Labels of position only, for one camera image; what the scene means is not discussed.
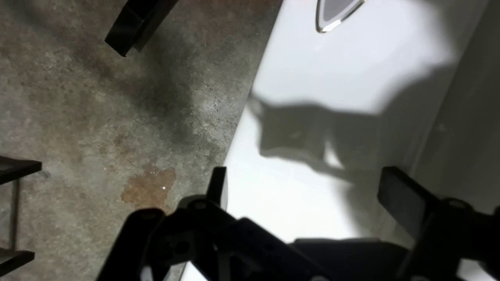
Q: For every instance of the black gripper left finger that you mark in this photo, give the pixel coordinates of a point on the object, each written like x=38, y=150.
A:
x=208, y=223

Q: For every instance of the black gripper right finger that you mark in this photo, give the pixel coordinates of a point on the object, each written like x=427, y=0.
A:
x=412, y=203

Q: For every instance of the black metal stand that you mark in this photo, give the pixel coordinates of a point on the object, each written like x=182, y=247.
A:
x=16, y=169

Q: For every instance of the black bar object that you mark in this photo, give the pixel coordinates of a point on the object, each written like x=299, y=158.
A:
x=138, y=23

